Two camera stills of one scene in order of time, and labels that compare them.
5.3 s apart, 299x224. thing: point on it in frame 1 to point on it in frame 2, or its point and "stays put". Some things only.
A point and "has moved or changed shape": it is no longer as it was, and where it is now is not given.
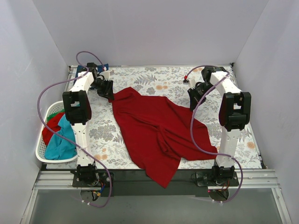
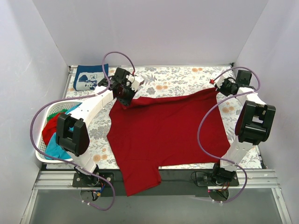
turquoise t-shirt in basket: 58,147 stays put
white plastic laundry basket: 52,107 stays put
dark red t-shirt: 156,132 has moved or changed shape
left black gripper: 106,87 to 125,98
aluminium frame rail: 62,180 stays put
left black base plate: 103,181 stays put
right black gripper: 196,94 to 224,87
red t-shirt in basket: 53,124 stays put
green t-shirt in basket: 51,115 stays put
